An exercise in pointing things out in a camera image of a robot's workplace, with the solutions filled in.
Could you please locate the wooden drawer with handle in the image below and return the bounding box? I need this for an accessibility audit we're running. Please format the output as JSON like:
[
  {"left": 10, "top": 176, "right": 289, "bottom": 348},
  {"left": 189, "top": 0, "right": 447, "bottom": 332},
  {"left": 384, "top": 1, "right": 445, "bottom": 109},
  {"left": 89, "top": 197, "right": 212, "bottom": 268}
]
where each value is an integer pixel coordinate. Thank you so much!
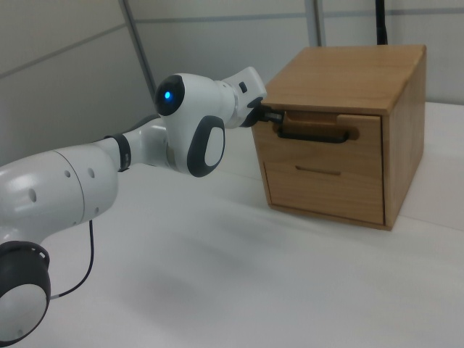
[{"left": 252, "top": 109, "right": 384, "bottom": 174}]

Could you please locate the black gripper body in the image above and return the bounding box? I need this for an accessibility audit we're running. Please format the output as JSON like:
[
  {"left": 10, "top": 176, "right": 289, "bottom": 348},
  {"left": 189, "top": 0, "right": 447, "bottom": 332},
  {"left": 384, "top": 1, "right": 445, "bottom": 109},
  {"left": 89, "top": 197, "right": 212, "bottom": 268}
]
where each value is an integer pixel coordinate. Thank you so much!
[{"left": 239, "top": 96, "right": 268, "bottom": 129}]

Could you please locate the black vertical pole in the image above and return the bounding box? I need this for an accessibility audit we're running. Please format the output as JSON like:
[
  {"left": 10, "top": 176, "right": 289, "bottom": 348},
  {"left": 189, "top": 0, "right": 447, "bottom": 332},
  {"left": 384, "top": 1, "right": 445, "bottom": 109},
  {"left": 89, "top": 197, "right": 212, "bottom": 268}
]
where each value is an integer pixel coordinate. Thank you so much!
[{"left": 373, "top": 0, "right": 389, "bottom": 46}]

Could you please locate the grey upright partition post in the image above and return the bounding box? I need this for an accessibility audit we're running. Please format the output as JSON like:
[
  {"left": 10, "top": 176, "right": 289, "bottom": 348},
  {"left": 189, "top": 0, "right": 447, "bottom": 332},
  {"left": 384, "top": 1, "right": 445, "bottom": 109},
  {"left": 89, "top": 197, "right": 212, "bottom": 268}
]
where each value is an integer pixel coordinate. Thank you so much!
[{"left": 305, "top": 0, "right": 328, "bottom": 49}]

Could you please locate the grey slanted partition post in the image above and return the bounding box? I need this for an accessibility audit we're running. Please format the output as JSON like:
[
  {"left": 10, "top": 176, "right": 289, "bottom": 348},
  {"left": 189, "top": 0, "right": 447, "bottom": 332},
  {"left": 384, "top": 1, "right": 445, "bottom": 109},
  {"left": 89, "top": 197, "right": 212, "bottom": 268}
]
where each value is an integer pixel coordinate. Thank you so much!
[{"left": 120, "top": 0, "right": 161, "bottom": 96}]

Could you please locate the wooden two-drawer cabinet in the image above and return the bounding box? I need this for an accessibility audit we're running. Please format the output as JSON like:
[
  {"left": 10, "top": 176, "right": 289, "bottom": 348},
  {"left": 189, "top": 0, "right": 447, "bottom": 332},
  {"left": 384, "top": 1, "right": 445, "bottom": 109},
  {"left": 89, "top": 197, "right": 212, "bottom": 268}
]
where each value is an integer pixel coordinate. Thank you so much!
[{"left": 250, "top": 43, "right": 427, "bottom": 232}]

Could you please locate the black metal drawer handle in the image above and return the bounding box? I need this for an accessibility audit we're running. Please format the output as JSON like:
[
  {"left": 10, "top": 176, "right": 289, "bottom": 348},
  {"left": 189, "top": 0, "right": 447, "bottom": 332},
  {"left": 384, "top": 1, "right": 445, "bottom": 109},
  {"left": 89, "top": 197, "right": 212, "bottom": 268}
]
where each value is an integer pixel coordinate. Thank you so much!
[{"left": 275, "top": 121, "right": 350, "bottom": 145}]

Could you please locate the thin black hanging cable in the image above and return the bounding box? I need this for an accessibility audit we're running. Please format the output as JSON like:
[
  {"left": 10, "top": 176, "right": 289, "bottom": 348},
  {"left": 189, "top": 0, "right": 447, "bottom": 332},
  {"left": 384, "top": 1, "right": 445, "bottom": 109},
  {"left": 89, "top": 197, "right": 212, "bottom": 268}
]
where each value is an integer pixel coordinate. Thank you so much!
[{"left": 49, "top": 219, "right": 96, "bottom": 300}]

